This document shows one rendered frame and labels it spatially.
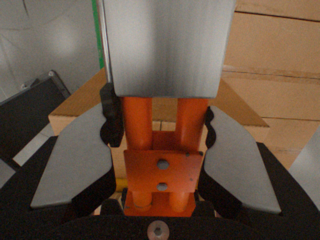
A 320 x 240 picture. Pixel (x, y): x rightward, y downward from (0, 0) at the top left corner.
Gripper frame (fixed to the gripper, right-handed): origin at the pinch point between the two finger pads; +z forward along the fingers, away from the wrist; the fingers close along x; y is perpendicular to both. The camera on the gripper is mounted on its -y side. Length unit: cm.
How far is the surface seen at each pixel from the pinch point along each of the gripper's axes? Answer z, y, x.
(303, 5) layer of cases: 52, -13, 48
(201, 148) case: 12.4, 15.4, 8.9
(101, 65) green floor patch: 107, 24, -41
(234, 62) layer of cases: 52, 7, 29
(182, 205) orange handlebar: -1.6, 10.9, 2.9
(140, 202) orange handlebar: -1.6, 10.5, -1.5
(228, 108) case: 18.7, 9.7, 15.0
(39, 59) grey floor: 107, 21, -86
